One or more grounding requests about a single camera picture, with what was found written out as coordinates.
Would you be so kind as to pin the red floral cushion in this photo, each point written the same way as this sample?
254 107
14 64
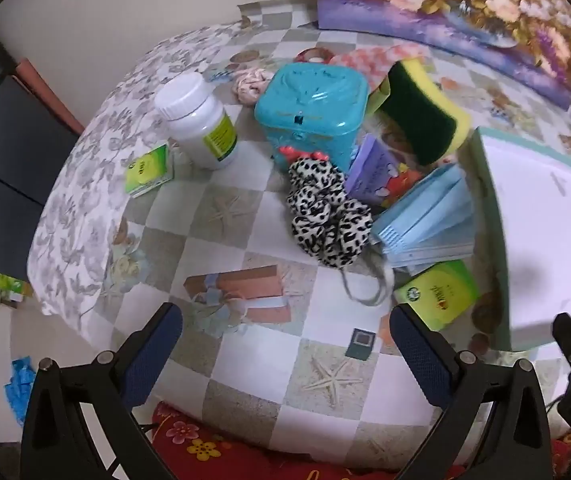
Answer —
190 435

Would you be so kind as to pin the dark cabinet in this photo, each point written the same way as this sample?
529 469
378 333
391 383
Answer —
5 160

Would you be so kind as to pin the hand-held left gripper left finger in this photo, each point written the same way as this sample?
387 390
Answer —
158 345

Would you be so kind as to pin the small dark green card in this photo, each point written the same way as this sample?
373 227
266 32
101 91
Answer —
360 345

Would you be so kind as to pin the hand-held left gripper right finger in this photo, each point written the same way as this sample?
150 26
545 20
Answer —
418 350

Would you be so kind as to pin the yellow and green sponge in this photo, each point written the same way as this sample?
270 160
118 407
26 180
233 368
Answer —
415 110

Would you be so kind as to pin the leopard print scrunchie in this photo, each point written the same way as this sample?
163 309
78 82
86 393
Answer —
315 210

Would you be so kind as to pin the red tape roll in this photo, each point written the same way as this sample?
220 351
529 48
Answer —
301 55

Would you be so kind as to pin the blue plastic bag on floor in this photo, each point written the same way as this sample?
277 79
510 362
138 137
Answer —
18 390

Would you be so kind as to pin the purple cartoon card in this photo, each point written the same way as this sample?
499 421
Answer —
370 170

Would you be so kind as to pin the green tissue packet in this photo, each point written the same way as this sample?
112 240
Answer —
145 170
440 290

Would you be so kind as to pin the grey floral tablecloth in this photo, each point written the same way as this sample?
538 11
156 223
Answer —
90 160

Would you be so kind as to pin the teal plastic box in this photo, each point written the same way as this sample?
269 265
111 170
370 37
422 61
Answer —
310 105

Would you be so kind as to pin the stack of blue face masks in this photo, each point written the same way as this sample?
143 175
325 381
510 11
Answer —
425 215

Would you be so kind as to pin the checkered printed table cover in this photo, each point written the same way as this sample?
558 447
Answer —
265 360

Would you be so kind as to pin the floral painting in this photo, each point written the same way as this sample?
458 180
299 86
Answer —
440 5

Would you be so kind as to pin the pink knotted fabric scrunchie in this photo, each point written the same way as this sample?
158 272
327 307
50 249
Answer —
250 85

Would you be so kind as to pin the white tray with teal rim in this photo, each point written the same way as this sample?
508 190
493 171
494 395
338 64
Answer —
540 220

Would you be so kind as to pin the pink checkered cloth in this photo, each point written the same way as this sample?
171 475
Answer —
365 62

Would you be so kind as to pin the white pill bottle green label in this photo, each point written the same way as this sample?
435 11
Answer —
190 120

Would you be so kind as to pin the brown wooden door frame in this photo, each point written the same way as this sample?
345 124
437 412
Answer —
45 95

